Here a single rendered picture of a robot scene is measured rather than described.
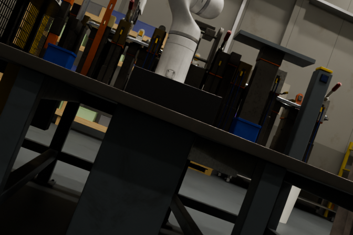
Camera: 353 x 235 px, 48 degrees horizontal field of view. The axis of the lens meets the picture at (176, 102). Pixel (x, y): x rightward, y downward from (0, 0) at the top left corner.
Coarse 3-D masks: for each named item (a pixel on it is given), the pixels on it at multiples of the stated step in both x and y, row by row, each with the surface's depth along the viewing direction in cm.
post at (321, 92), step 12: (324, 72) 181; (312, 84) 182; (324, 84) 181; (312, 96) 180; (324, 96) 181; (300, 108) 185; (312, 108) 180; (300, 120) 180; (312, 120) 180; (300, 132) 179; (288, 144) 182; (300, 144) 179; (300, 156) 179
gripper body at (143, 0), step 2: (140, 0) 214; (142, 0) 214; (144, 0) 214; (146, 0) 218; (140, 2) 214; (142, 2) 214; (144, 2) 215; (140, 4) 213; (142, 4) 214; (144, 4) 217; (138, 6) 215; (140, 6) 213; (142, 6) 214; (138, 8) 215; (140, 8) 213; (142, 8) 216; (140, 10) 214; (142, 10) 219; (138, 12) 220; (140, 12) 216; (140, 14) 220
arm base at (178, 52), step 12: (168, 36) 153; (180, 36) 149; (168, 48) 150; (180, 48) 149; (192, 48) 151; (168, 60) 149; (180, 60) 149; (156, 72) 151; (168, 72) 146; (180, 72) 149
